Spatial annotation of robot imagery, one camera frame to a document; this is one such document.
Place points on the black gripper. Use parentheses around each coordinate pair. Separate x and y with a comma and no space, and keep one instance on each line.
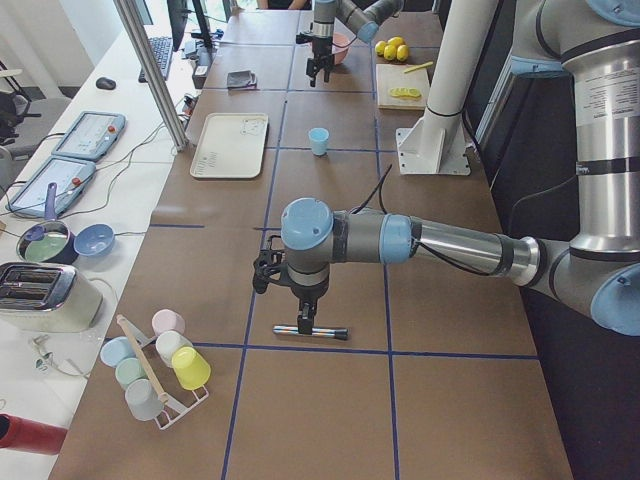
(320,45)
(308,292)

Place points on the steel muddler black cap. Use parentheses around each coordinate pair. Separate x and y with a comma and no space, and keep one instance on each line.
(341,334)

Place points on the light blue plastic cup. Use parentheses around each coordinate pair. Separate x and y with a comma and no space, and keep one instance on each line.
(318,140)

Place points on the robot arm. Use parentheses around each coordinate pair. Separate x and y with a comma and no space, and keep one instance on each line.
(364,24)
(597,272)

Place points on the yellow cup on rack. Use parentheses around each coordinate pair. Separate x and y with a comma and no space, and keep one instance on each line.
(191,368)

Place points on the white cup on rack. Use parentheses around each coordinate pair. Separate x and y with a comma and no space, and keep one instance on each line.
(167,343)

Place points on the pink cup on rack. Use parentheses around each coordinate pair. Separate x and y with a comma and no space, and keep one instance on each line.
(167,320)

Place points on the white cup rack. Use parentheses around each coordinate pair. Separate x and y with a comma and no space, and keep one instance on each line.
(174,409)

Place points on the grey cup on rack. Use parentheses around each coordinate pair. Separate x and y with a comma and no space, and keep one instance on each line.
(142,400)

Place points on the green cup on rack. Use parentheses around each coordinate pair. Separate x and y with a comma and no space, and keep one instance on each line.
(129,370)

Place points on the blue cup on rack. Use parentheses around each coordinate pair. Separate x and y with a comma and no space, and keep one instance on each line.
(116,350)

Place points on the pink bowl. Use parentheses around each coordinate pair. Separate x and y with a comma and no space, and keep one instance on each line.
(340,47)

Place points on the yellow lemon upper left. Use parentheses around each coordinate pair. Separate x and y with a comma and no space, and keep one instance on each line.
(380,48)

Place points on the yellow lemon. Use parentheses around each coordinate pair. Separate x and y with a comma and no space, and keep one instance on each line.
(396,41)
(390,52)
(402,53)
(380,48)

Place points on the bamboo cutting board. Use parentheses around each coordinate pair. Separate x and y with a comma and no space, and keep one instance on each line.
(390,76)

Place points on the yellow lemon middle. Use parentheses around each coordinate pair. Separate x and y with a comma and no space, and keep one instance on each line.
(390,52)

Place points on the grey folded cloth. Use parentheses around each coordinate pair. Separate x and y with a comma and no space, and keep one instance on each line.
(239,80)

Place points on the yellow lemon upper right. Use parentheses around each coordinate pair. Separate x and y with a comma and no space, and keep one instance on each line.
(396,41)

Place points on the yellow lemon lower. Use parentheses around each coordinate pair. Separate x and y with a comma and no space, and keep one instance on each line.
(402,53)

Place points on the lemon slices row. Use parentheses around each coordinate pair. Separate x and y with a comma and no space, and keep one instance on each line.
(404,93)

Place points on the yellow plastic knife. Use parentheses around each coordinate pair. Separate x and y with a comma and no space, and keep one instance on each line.
(418,67)

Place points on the cream bear serving tray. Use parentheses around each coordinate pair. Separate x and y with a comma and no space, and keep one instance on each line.
(231,146)

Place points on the black keyboard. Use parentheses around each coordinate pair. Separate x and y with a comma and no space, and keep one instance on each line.
(162,49)

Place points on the black computer mouse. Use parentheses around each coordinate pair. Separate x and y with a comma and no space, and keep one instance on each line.
(105,83)

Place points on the blue bowl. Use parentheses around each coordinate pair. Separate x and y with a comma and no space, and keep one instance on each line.
(95,240)

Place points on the teach pendant far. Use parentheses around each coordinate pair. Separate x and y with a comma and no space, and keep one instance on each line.
(91,136)

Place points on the teach pendant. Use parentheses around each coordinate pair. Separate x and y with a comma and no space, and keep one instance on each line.
(91,136)
(71,176)

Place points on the white steel toaster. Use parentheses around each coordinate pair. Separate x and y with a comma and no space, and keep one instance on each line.
(53,298)

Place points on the dark blue saucepan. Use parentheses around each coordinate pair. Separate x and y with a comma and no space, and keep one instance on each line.
(50,241)

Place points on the teach pendant near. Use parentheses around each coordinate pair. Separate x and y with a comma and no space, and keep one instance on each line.
(71,176)

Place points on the red bottle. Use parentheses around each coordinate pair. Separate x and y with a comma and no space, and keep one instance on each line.
(30,436)

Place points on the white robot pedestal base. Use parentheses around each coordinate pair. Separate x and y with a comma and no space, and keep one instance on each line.
(435,145)

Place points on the aluminium frame post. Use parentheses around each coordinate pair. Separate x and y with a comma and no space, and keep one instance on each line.
(134,28)

